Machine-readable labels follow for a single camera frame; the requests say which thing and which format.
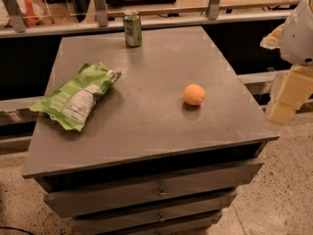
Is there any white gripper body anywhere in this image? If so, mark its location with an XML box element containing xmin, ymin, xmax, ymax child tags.
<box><xmin>280</xmin><ymin>0</ymin><xmax>313</xmax><ymax>66</ymax></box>

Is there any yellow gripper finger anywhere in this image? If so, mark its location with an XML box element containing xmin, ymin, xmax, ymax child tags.
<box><xmin>260</xmin><ymin>25</ymin><xmax>283</xmax><ymax>50</ymax></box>
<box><xmin>267</xmin><ymin>65</ymin><xmax>313</xmax><ymax>125</ymax></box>

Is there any orange fruit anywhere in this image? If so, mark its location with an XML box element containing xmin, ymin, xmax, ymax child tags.
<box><xmin>183</xmin><ymin>84</ymin><xmax>205</xmax><ymax>106</ymax></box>

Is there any green soda can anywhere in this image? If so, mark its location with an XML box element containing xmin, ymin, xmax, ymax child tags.
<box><xmin>123</xmin><ymin>10</ymin><xmax>142</xmax><ymax>47</ymax></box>

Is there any grey drawer cabinet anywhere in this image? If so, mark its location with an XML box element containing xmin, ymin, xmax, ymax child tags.
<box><xmin>22</xmin><ymin>25</ymin><xmax>281</xmax><ymax>235</ymax></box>

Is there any green chip bag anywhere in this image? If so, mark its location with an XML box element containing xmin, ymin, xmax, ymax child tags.
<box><xmin>28</xmin><ymin>63</ymin><xmax>121</xmax><ymax>131</ymax></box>

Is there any bottom drawer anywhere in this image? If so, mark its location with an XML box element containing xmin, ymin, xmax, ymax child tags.
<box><xmin>107</xmin><ymin>211</ymin><xmax>223</xmax><ymax>235</ymax></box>

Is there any drawer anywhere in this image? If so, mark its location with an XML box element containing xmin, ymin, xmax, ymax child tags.
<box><xmin>71</xmin><ymin>190</ymin><xmax>238</xmax><ymax>235</ymax></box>
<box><xmin>44</xmin><ymin>159</ymin><xmax>263</xmax><ymax>217</ymax></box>
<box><xmin>107</xmin><ymin>211</ymin><xmax>223</xmax><ymax>235</ymax></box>

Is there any middle drawer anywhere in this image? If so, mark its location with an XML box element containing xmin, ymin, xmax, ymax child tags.
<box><xmin>71</xmin><ymin>190</ymin><xmax>238</xmax><ymax>235</ymax></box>

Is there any orange white bag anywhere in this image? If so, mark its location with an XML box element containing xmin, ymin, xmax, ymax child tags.
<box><xmin>0</xmin><ymin>0</ymin><xmax>55</xmax><ymax>26</ymax></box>

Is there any top drawer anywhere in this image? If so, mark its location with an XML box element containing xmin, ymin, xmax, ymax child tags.
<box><xmin>44</xmin><ymin>159</ymin><xmax>263</xmax><ymax>217</ymax></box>

